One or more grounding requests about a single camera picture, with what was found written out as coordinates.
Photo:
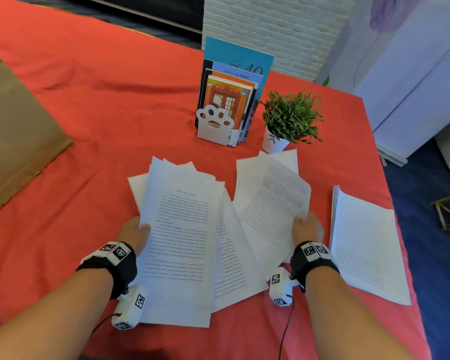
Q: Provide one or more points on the person's right hand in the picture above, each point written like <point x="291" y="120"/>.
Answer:
<point x="309" y="230"/>

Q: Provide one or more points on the person's left hand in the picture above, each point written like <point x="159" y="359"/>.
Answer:
<point x="135" y="236"/>

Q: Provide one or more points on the many printed white papers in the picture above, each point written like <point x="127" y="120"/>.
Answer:
<point x="180" y="239"/>

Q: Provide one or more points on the gathered white paper stack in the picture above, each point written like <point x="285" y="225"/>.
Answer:
<point x="363" y="239"/>

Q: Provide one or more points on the person's right forearm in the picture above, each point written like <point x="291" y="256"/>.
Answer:
<point x="345" y="318"/>

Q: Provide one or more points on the person's left forearm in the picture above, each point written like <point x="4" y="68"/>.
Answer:
<point x="48" y="322"/>

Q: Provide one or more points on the black left wristband with markers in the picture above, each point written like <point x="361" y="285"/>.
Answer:
<point x="123" y="269"/>

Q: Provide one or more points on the black wristband with markers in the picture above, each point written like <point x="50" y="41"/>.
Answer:
<point x="123" y="269"/>
<point x="311" y="266"/>

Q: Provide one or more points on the black right wristband with markers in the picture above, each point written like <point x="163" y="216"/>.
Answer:
<point x="311" y="266"/>

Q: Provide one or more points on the small green plant white pot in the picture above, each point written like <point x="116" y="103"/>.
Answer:
<point x="292" y="116"/>

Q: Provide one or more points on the white paw-shaped bookend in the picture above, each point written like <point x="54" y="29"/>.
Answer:
<point x="213" y="136"/>

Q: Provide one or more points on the brown cardboard sheet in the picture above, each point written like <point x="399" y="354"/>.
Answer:
<point x="18" y="138"/>

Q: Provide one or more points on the orange house picture book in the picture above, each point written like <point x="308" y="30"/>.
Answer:
<point x="217" y="97"/>

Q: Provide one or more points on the red tablecloth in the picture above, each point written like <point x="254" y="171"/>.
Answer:
<point x="97" y="71"/>

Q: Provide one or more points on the plain orange book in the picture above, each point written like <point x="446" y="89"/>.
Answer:
<point x="232" y="76"/>

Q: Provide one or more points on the white banner with purple flower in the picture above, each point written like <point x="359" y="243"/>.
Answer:
<point x="360" y="63"/>

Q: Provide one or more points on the white brick pattern panel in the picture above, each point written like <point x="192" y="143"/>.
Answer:
<point x="277" y="29"/>

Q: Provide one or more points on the black furniture piece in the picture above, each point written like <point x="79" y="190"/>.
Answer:
<point x="153" y="7"/>

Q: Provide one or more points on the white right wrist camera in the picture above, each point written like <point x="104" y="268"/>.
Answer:
<point x="281" y="292"/>

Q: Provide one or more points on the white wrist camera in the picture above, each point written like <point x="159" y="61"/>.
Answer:
<point x="129" y="307"/>
<point x="281" y="292"/>

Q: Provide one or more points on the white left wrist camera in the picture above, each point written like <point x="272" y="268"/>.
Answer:
<point x="129" y="307"/>

